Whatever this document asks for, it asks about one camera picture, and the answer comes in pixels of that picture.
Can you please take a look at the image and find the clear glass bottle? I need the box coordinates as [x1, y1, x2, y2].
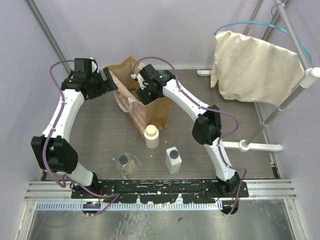
[116, 152, 136, 179]

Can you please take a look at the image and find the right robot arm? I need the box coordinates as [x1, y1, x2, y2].
[131, 64, 241, 197]

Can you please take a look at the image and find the white bottle black cap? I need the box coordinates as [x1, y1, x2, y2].
[165, 146, 182, 175]

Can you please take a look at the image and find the white rack foot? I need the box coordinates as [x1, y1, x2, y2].
[222, 140, 283, 152]

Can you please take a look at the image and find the beige round bottle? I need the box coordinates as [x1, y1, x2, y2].
[143, 124, 159, 149]

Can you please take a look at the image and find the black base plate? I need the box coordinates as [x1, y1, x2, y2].
[71, 178, 251, 205]

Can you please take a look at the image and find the brown paper bag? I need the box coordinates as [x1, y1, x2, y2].
[108, 56, 173, 138]

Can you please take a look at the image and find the cream canvas cloth bag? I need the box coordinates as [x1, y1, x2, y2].
[210, 30, 304, 107]

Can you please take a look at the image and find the teal hanger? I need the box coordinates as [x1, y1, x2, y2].
[214, 20, 312, 63]

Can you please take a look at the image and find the grey clothes rack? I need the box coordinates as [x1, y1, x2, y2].
[239, 0, 320, 151]

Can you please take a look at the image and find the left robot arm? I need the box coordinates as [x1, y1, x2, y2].
[31, 57, 117, 198]

